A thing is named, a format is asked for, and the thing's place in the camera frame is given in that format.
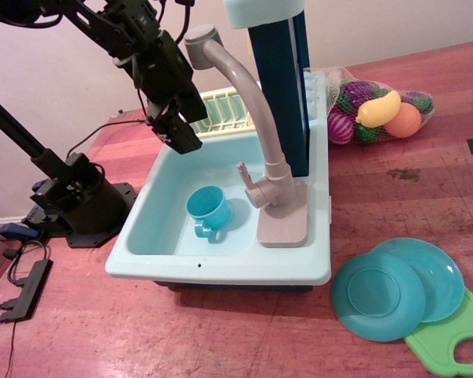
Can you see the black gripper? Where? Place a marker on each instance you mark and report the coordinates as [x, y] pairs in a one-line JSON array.
[[161, 72]]

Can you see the teal plastic toy cup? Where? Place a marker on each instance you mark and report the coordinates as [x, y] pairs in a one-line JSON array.
[[210, 210]]

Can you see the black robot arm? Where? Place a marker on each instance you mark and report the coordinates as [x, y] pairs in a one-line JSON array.
[[69, 71]]

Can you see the cream dish drying rack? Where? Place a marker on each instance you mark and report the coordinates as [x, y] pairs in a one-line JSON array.
[[226, 114]]

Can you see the dark blue water tank column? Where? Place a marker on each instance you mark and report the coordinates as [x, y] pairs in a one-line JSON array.
[[278, 38]]

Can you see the light blue toy sink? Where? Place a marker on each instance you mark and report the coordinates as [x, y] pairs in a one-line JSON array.
[[193, 223]]

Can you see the mesh bag of toy produce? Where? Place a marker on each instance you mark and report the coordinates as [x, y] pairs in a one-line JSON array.
[[344, 94]]

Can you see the yellow toy mango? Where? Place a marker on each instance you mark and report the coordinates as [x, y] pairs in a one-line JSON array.
[[377, 112]]

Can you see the orange toy fruit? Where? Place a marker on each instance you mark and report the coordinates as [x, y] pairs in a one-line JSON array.
[[406, 123]]

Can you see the black USB hub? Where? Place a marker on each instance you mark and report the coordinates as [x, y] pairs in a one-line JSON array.
[[23, 307]]

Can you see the front teal plastic plate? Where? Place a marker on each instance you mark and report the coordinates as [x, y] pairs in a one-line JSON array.
[[378, 297]]

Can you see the teal plastic plate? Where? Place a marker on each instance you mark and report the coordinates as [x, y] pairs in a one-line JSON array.
[[442, 279], [378, 297]]

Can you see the rear teal plastic plate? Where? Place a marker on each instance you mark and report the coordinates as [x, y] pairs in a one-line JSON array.
[[442, 279]]

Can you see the green plastic cutting board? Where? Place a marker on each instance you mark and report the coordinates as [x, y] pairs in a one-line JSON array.
[[434, 343]]

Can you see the blue clamp handle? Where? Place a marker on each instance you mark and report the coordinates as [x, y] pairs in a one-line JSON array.
[[12, 231]]

